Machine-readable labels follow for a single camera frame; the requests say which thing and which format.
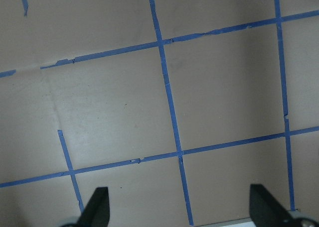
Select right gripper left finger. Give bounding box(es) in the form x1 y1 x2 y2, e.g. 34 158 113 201
76 187 110 227

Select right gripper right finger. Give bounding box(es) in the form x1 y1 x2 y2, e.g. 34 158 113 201
249 184 303 227

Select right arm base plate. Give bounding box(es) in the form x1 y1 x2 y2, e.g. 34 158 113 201
220 210 302 227

